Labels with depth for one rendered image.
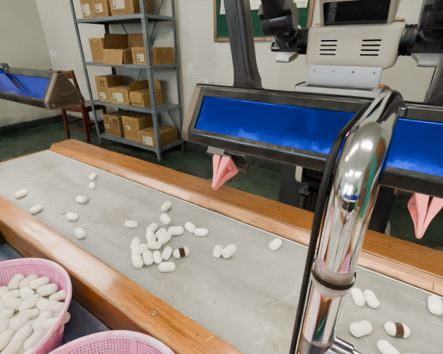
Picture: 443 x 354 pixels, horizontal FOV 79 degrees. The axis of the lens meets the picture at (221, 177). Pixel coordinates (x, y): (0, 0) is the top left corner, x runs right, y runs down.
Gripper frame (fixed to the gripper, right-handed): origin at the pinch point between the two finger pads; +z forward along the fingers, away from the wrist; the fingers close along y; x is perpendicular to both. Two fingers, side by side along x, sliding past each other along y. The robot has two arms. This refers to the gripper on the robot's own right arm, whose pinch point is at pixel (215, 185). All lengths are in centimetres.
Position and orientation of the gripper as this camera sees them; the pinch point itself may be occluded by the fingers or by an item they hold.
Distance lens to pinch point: 63.8
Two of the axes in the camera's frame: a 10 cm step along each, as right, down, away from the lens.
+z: -4.1, 8.6, -2.9
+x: 3.6, 4.4, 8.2
